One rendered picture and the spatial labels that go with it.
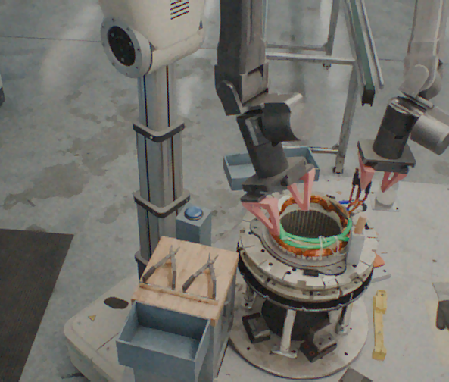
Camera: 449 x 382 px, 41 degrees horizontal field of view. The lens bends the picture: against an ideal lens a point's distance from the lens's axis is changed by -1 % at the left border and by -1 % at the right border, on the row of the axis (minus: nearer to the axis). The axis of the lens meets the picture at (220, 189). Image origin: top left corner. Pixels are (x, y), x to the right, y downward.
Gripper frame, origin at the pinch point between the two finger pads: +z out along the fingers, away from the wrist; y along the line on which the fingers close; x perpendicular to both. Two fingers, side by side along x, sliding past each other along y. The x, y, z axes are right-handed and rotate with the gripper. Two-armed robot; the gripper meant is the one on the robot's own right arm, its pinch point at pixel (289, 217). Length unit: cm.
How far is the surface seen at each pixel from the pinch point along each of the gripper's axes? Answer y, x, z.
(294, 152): 54, 46, 12
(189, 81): 190, 249, 17
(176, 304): -9.1, 32.0, 17.7
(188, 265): 0.6, 37.1, 14.8
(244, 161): 42, 54, 9
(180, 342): -11.6, 33.1, 26.3
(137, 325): -15.0, 41.4, 21.0
